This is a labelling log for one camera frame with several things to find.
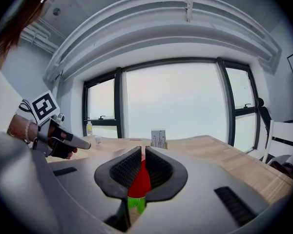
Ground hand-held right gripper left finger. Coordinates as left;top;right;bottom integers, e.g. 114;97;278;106
0;133;143;234

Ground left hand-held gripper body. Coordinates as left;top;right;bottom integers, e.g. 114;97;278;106
29;90;75;159

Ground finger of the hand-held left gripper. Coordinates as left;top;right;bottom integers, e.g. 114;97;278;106
63;133;91;150

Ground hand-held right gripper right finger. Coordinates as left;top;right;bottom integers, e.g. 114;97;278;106
130;146;272;234

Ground red paper cup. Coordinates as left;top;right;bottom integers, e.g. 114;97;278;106
127;152;152;199

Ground person's left forearm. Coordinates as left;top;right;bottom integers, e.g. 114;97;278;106
7;113;40;145

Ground person's left hand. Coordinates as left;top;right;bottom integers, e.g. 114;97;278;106
47;125;78;160

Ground person's white shirt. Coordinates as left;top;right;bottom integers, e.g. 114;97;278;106
0;55;24;137

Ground black-framed window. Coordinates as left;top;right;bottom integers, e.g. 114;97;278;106
83;67;124;138
216;57;262;153

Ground wooden card holder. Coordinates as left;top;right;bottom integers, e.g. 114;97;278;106
150;141;168;150

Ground grey pen holder block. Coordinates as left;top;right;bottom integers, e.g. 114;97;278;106
150;128;166;147

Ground white paper sheet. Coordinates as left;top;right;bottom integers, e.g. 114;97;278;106
268;154;293;167

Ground brown bag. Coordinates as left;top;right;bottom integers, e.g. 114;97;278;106
273;162;293;180

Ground black office chair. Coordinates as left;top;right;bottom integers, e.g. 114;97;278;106
255;97;272;137

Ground white chair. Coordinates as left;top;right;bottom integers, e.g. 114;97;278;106
262;119;293;165

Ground white ceiling pipes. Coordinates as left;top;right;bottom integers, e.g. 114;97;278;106
42;0;283;82

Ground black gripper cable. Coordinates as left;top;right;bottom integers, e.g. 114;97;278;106
18;98;32;113

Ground white bead bracelet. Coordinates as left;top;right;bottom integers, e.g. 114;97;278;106
24;119;37;143

